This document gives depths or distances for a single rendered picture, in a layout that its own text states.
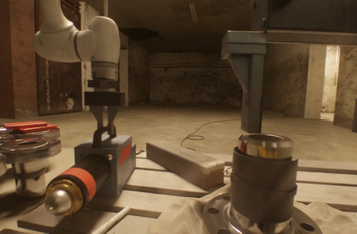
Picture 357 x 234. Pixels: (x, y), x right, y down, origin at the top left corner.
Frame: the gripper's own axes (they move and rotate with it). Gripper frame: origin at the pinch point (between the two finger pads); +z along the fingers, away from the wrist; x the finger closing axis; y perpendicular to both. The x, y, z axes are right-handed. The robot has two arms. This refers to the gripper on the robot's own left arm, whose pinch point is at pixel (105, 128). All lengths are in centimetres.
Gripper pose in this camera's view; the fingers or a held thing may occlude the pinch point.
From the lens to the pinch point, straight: 73.0
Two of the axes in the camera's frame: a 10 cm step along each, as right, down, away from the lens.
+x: -10.0, -0.2, -0.1
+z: -0.2, 9.9, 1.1
